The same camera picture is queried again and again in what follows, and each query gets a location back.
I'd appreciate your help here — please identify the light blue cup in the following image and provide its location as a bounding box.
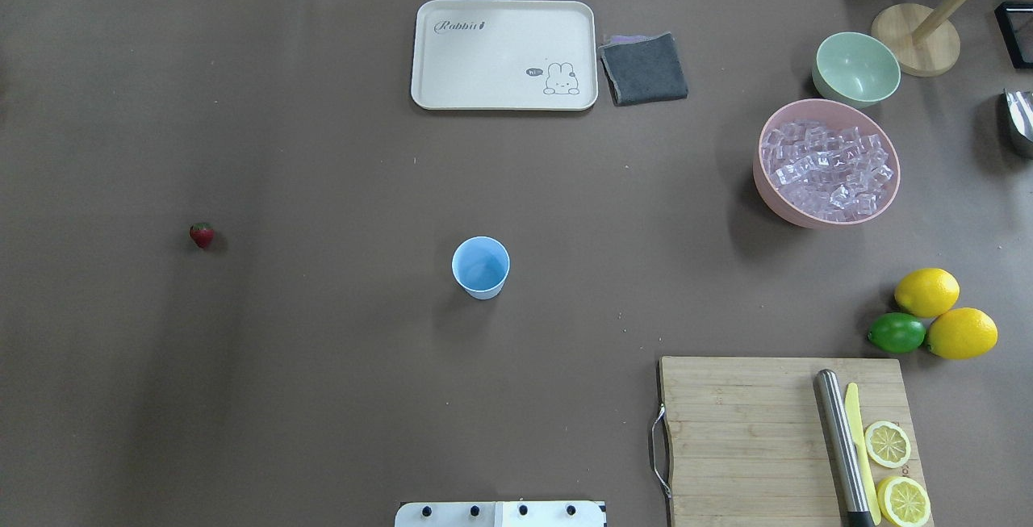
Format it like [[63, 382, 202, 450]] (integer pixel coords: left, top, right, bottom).
[[451, 236, 512, 300]]

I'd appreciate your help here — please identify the clear ice cubes pile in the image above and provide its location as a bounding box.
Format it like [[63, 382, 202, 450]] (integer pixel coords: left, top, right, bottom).
[[760, 119, 899, 223]]

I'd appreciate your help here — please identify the cream rabbit tray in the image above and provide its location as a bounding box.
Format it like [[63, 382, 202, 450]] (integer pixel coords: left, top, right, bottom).
[[410, 0, 599, 111]]

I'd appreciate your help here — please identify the grey folded cloth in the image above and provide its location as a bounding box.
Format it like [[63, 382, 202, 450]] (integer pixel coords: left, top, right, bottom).
[[599, 33, 688, 107]]

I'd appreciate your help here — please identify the pink bowl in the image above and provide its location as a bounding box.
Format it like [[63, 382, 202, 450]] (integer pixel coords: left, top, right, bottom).
[[753, 99, 901, 228]]

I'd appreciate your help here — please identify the wooden cutting board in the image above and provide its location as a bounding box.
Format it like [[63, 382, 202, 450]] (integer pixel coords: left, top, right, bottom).
[[658, 357, 916, 526]]

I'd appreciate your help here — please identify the red strawberry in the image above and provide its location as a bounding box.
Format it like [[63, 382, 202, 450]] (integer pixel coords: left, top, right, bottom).
[[188, 222, 216, 250]]

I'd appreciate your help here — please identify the green bowl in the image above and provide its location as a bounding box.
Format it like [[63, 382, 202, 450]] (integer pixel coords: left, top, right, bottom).
[[811, 31, 901, 109]]

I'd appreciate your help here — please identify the green lime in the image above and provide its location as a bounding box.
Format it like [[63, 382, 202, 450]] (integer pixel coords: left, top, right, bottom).
[[867, 312, 927, 354]]

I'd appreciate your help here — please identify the upper yellow lemon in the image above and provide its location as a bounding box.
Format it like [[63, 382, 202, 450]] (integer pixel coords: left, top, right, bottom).
[[893, 267, 960, 319]]

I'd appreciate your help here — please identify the yellow lemon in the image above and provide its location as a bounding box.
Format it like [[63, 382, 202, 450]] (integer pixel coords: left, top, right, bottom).
[[893, 267, 960, 319], [925, 307, 999, 359]]

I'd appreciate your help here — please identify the upper lemon slice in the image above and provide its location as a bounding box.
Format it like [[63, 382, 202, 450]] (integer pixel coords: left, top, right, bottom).
[[863, 420, 912, 469]]

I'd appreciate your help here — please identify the lemon slice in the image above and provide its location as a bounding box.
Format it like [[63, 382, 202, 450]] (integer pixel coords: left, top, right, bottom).
[[863, 420, 912, 469], [876, 476, 932, 526]]

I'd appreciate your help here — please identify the wooden stand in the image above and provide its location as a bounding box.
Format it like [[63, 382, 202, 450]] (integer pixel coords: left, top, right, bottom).
[[871, 0, 968, 78]]

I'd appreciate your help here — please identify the lower yellow lemon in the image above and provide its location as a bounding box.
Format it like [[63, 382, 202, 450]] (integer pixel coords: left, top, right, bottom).
[[925, 307, 999, 359]]

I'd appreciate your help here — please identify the lower lemon slice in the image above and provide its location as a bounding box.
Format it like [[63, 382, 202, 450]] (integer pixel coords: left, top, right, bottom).
[[876, 476, 932, 526]]

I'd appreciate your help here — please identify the steel scoop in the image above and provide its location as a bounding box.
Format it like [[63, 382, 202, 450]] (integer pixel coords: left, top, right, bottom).
[[1002, 90, 1032, 160]]

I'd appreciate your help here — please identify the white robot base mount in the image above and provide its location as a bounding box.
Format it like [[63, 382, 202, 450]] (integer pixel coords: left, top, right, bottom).
[[394, 499, 608, 526]]

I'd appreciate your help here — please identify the steel handled knife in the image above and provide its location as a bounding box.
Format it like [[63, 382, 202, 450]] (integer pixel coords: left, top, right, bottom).
[[815, 369, 875, 526]]

